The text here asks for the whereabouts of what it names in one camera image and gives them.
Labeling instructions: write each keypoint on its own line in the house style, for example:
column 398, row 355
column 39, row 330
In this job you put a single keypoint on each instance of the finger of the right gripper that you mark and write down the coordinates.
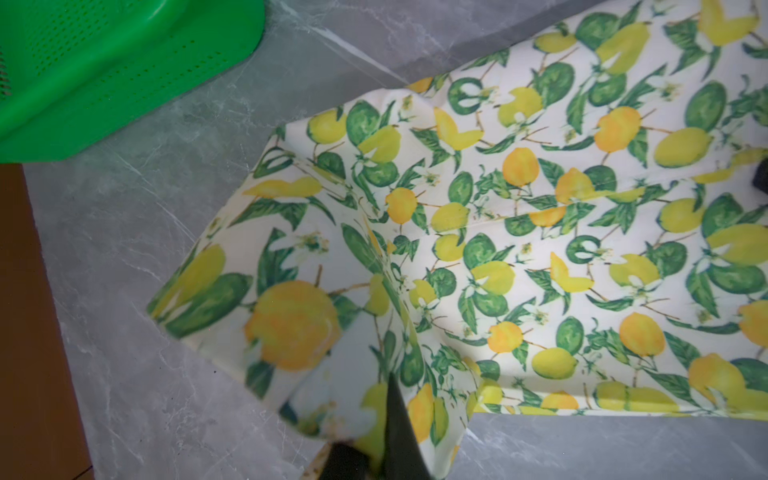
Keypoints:
column 760, row 180

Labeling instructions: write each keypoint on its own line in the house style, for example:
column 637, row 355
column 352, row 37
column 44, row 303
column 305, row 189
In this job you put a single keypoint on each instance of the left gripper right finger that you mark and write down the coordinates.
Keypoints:
column 402, row 457

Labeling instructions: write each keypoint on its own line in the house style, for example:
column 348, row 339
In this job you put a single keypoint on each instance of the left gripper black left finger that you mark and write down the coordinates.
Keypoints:
column 343, row 462

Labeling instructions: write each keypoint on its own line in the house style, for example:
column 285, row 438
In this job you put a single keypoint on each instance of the yellow green patterned skirt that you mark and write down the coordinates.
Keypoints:
column 565, row 227

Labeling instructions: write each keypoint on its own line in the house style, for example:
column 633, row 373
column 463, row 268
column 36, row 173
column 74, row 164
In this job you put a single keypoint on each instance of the green plastic basket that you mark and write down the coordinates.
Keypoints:
column 74, row 72

